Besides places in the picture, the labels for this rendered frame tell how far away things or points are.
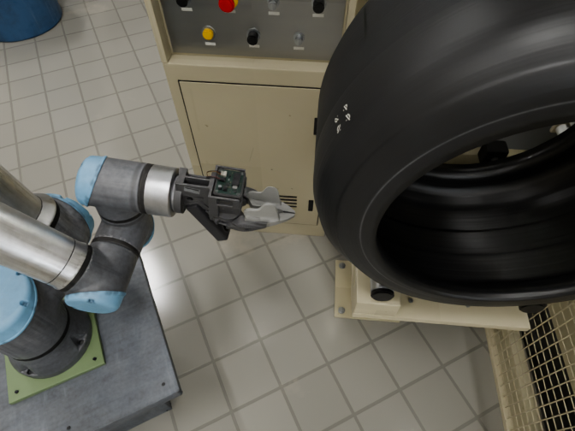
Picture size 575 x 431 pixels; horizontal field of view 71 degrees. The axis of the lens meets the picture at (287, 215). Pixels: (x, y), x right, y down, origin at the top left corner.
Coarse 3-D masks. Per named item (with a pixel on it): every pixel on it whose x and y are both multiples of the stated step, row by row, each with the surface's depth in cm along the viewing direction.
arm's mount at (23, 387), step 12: (96, 324) 104; (96, 336) 102; (96, 348) 100; (84, 360) 99; (96, 360) 99; (12, 372) 97; (72, 372) 97; (84, 372) 98; (12, 384) 95; (24, 384) 95; (36, 384) 95; (48, 384) 96; (12, 396) 94; (24, 396) 94
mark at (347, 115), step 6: (348, 102) 47; (342, 108) 48; (348, 108) 47; (342, 114) 48; (348, 114) 47; (336, 120) 49; (342, 120) 48; (348, 120) 46; (336, 126) 49; (342, 126) 47; (336, 132) 49; (336, 138) 48
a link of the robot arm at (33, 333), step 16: (0, 272) 82; (16, 272) 82; (0, 288) 80; (16, 288) 80; (32, 288) 81; (48, 288) 86; (0, 304) 78; (16, 304) 78; (32, 304) 80; (48, 304) 86; (0, 320) 77; (16, 320) 78; (32, 320) 81; (48, 320) 86; (64, 320) 93; (0, 336) 78; (16, 336) 80; (32, 336) 83; (48, 336) 88; (0, 352) 86; (16, 352) 85; (32, 352) 87
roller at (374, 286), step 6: (372, 282) 78; (372, 288) 77; (378, 288) 76; (384, 288) 76; (372, 294) 78; (378, 294) 77; (384, 294) 76; (390, 294) 76; (378, 300) 79; (384, 300) 79
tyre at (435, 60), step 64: (384, 0) 50; (448, 0) 41; (512, 0) 36; (384, 64) 43; (448, 64) 38; (512, 64) 35; (320, 128) 56; (384, 128) 43; (448, 128) 40; (512, 128) 38; (320, 192) 55; (384, 192) 48; (448, 192) 88; (512, 192) 85; (384, 256) 63; (448, 256) 82; (512, 256) 79
